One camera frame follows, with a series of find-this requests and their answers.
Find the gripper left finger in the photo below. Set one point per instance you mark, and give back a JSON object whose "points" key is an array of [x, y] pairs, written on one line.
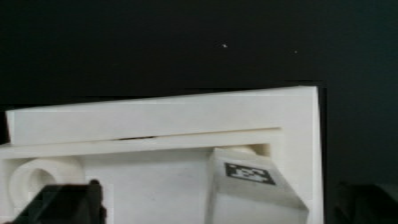
{"points": [[66, 204]]}

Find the white square tabletop part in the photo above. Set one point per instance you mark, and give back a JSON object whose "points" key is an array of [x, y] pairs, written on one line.
{"points": [[138, 143]]}

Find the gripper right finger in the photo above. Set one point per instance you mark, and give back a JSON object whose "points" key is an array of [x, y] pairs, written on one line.
{"points": [[367, 204]]}

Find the white leg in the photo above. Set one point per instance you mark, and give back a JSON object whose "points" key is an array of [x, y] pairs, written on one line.
{"points": [[251, 197]]}

